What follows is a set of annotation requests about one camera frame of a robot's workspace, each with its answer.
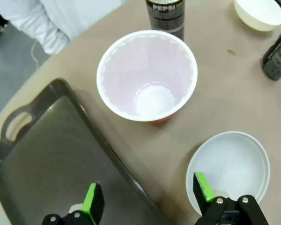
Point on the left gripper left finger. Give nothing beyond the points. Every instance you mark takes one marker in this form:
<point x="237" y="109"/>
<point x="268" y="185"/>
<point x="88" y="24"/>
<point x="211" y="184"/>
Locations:
<point x="93" y="206"/>

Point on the black Pepsi can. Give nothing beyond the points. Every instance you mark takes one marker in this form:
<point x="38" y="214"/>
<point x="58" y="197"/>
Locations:
<point x="277" y="58"/>
<point x="166" y="21"/>

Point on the red plastic cup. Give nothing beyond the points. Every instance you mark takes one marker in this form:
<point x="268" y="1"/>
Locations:
<point x="145" y="70"/>

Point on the brown plastic tray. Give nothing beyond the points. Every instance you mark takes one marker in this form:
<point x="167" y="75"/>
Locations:
<point x="56" y="152"/>

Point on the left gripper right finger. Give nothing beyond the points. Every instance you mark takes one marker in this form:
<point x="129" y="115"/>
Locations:
<point x="224" y="211"/>

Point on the person in white hoodie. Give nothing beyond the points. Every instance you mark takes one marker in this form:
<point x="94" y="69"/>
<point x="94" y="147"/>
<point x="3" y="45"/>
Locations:
<point x="49" y="18"/>

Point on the white plastic bowl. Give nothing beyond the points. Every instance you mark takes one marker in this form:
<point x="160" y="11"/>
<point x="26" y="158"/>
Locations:
<point x="234" y="159"/>
<point x="257" y="14"/>

